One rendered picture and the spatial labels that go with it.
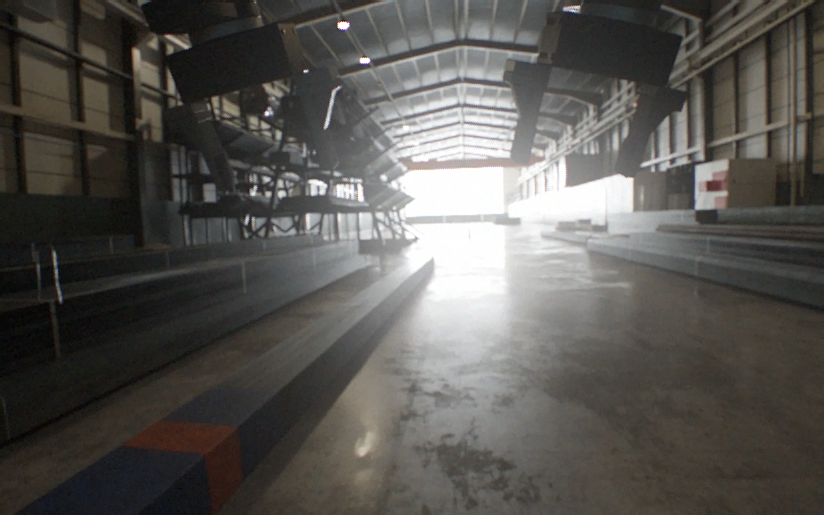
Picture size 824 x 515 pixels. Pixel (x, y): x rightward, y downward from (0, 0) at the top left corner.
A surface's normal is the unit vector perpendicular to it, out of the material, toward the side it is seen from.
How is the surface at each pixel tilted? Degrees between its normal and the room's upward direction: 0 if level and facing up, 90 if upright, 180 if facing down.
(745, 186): 90
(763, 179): 90
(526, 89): 114
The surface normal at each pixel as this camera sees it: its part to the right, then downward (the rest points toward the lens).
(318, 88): -0.11, 0.48
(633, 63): 0.10, 0.47
